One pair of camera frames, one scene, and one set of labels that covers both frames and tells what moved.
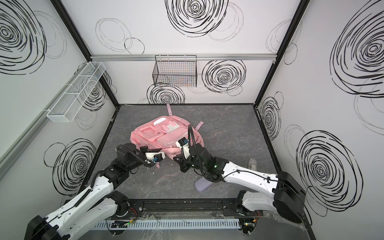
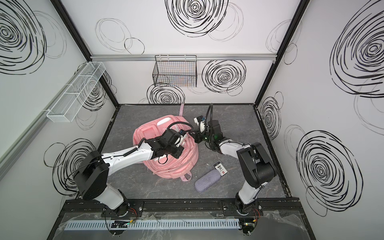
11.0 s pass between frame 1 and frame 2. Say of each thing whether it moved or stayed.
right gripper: moved
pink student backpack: moved
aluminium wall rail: stayed
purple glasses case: stayed
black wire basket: stayed
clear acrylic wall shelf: stayed
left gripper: moved
